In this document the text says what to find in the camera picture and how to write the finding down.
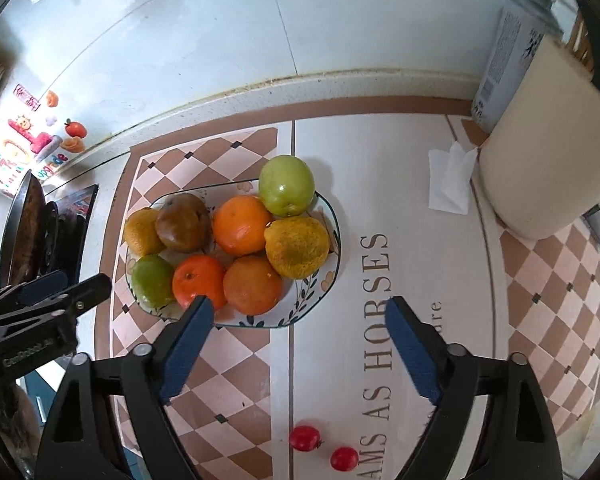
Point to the blue cabinet front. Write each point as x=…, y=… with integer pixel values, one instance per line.
x=37, y=395

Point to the deep orange mandarin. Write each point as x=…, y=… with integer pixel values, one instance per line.
x=198, y=280

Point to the white tin canister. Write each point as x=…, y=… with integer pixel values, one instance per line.
x=505, y=60

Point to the black wok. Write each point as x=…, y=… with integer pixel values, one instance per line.
x=25, y=230

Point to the bundle of wooden chopsticks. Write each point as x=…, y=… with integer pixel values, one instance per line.
x=580, y=50

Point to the brownish orange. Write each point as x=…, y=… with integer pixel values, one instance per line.
x=252, y=285

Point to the brown pear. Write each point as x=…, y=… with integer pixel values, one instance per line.
x=182, y=222

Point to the oval deer print plate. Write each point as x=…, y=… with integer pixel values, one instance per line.
x=310, y=300

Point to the yellow pear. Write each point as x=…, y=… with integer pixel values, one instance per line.
x=296, y=247

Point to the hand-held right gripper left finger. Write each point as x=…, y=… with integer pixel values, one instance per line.
x=185, y=355

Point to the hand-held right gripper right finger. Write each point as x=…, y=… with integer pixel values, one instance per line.
x=412, y=350

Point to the colourful wall stickers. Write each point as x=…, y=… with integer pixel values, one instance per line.
x=20, y=150

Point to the white tissue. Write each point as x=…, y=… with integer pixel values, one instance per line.
x=450, y=180

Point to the black gas stove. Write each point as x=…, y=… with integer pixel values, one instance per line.
x=75, y=230

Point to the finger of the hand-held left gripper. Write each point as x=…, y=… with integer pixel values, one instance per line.
x=42, y=287
x=90, y=292

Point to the red cherry tomato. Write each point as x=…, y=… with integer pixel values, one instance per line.
x=344, y=458
x=305, y=437

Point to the yellow lemon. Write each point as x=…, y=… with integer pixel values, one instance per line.
x=141, y=232

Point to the checkered table mat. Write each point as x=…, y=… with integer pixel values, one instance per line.
x=430, y=185

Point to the person's left forearm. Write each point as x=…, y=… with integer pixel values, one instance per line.
x=10, y=420

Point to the cream utensil holder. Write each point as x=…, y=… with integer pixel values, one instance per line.
x=540, y=160

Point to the reddish green apple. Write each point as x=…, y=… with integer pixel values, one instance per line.
x=152, y=280

